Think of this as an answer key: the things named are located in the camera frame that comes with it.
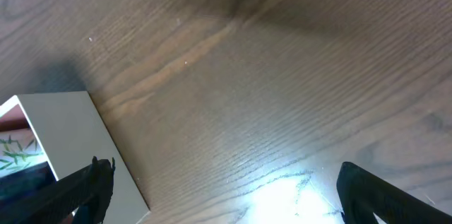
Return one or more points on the white cardboard box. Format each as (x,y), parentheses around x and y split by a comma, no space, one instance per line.
(70,131)

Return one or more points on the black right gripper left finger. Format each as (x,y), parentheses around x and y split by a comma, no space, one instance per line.
(86,193)

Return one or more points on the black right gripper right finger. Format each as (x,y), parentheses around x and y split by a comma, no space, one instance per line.
(366,197)

